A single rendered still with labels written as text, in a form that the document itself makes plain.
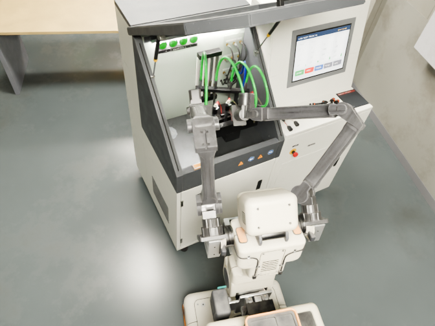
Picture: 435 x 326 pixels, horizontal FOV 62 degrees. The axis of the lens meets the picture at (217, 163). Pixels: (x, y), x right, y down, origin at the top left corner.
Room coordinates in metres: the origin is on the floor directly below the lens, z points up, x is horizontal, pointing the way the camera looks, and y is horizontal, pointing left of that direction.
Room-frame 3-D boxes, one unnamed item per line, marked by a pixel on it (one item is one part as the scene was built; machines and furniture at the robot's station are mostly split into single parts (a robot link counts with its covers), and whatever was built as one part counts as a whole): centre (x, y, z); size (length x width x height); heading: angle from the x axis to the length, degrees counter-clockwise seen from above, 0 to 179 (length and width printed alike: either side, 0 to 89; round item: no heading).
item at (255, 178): (1.34, -0.08, 0.44); 0.65 x 0.02 x 0.68; 123
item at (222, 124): (1.62, -0.05, 0.91); 0.34 x 0.10 x 0.15; 123
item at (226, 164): (1.35, -0.08, 0.87); 0.62 x 0.04 x 0.16; 123
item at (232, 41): (1.90, 0.00, 1.20); 0.13 x 0.03 x 0.31; 123
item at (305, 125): (1.81, -0.61, 0.96); 0.70 x 0.22 x 0.03; 123
